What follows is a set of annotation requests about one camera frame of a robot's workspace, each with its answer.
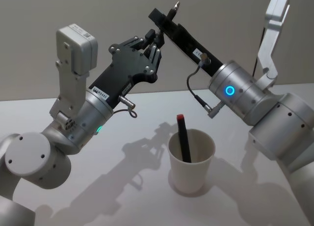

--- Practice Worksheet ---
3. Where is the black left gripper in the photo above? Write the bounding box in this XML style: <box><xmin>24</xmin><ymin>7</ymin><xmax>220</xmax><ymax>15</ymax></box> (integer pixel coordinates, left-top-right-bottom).
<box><xmin>91</xmin><ymin>29</ymin><xmax>165</xmax><ymax>110</ymax></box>

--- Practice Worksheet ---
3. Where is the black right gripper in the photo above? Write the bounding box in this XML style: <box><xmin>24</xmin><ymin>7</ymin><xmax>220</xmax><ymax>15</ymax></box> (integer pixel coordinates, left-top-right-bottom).
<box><xmin>148</xmin><ymin>1</ymin><xmax>224</xmax><ymax>78</ymax></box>

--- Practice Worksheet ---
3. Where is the black pen with red cap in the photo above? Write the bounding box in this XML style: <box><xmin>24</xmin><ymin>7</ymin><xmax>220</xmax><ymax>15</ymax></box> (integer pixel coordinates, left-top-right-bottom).
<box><xmin>176</xmin><ymin>114</ymin><xmax>192</xmax><ymax>163</ymax></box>

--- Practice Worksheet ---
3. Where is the white paper cup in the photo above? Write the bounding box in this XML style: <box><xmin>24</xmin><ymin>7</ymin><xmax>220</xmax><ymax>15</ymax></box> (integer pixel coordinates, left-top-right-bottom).
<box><xmin>168</xmin><ymin>128</ymin><xmax>216</xmax><ymax>194</ymax></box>

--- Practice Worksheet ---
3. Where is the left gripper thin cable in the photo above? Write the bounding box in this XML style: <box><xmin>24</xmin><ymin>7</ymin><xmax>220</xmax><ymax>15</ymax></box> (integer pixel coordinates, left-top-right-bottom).
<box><xmin>113</xmin><ymin>95</ymin><xmax>138</xmax><ymax>119</ymax></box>

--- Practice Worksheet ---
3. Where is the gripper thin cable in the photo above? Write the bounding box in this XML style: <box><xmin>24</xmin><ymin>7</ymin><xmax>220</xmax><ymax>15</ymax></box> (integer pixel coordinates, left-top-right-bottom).
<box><xmin>113</xmin><ymin>95</ymin><xmax>138</xmax><ymax>119</ymax></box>
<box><xmin>186</xmin><ymin>53</ymin><xmax>224</xmax><ymax>119</ymax></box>

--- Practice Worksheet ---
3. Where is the right gripper thin cable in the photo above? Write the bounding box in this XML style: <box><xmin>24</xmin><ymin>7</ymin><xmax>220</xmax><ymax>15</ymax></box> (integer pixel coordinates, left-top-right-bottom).
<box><xmin>186</xmin><ymin>53</ymin><xmax>224</xmax><ymax>119</ymax></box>

